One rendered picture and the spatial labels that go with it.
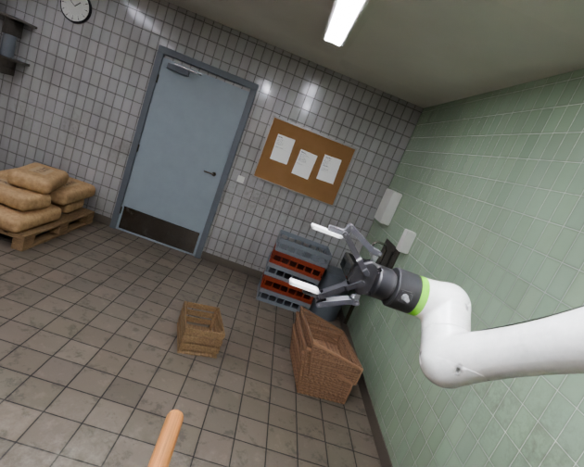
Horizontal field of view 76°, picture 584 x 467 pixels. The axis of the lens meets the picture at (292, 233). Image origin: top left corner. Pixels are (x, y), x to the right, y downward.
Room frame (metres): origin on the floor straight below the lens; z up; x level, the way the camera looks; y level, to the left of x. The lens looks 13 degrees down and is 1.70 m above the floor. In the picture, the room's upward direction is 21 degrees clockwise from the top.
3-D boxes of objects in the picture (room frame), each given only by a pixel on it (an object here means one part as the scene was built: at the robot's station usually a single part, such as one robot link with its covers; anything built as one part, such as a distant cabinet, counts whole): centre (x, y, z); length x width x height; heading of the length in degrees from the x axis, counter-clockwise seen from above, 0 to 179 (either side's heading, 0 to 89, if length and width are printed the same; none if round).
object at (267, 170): (4.44, 0.17, 1.55); 1.04 x 0.02 x 0.74; 95
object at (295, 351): (2.81, -0.58, 0.14); 0.56 x 0.49 x 0.28; 11
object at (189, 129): (4.28, 1.51, 1.08); 1.14 x 0.09 x 2.16; 95
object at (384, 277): (0.81, -0.20, 1.49); 0.09 x 0.07 x 0.08; 96
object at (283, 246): (4.06, -0.18, 0.68); 0.60 x 0.40 x 0.15; 96
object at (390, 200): (4.10, -0.86, 1.45); 0.28 x 0.11 x 0.36; 5
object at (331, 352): (2.80, -0.59, 0.32); 0.56 x 0.49 x 0.28; 13
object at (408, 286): (0.82, -0.27, 1.49); 0.12 x 0.06 x 0.09; 6
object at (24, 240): (3.52, 2.59, 0.07); 1.20 x 0.80 x 0.14; 5
